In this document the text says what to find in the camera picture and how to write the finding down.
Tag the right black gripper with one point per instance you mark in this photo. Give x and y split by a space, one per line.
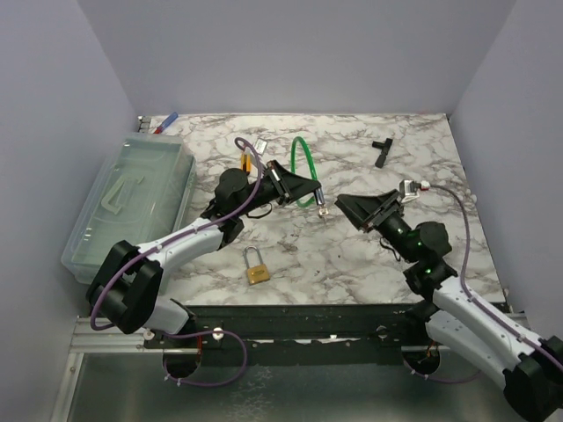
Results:
390 201

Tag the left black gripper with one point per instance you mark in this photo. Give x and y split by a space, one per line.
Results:
288 187

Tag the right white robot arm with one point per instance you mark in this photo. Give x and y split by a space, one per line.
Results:
524 365

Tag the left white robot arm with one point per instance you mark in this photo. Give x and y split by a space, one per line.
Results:
126 287

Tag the yellow utility knife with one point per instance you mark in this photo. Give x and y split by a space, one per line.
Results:
246 163

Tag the black T-shaped tool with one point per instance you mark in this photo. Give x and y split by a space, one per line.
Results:
384 148

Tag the brass padlock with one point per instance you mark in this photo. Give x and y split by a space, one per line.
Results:
255 274

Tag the clear plastic storage box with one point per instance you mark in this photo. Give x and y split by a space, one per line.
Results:
143 192

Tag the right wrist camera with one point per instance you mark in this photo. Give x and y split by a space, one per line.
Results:
409 190

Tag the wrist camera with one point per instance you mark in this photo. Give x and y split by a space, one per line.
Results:
409 190
260 146

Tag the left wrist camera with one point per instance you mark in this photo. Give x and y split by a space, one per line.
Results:
260 146

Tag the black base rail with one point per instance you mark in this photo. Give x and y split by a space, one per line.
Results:
304 335

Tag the aluminium extrusion rail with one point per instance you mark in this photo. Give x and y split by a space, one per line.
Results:
86 340

